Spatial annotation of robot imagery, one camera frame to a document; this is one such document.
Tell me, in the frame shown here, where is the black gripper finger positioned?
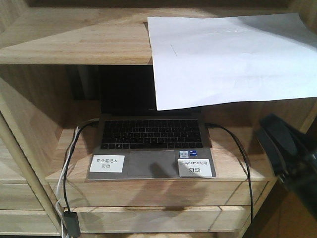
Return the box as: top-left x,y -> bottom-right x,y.
256,114 -> 304,175

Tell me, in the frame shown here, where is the white paper sheet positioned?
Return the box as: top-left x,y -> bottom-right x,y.
148,13 -> 317,111

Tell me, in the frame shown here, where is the white label sticker right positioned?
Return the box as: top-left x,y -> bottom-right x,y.
178,159 -> 214,178

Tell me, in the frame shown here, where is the white label sticker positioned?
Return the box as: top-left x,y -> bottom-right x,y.
178,159 -> 214,178
89,155 -> 125,173

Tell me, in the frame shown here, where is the grey open laptop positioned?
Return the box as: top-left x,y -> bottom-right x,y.
88,65 -> 216,180

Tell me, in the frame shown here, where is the white label sticker left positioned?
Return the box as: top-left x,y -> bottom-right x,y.
89,155 -> 125,173

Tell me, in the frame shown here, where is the grey usb hub adapter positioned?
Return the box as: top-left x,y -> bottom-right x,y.
63,211 -> 81,238

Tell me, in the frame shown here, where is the wooden shelf unit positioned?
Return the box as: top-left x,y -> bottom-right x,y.
0,0 -> 317,238

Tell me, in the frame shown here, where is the black cable right of laptop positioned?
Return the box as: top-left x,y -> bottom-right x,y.
204,122 -> 254,238

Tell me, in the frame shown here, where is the black cable of laptop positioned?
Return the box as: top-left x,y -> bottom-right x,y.
204,122 -> 254,238
63,120 -> 100,213

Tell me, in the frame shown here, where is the black cable left of laptop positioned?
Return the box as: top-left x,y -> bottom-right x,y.
63,120 -> 100,213

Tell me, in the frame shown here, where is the white cable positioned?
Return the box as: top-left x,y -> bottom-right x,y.
54,125 -> 80,238

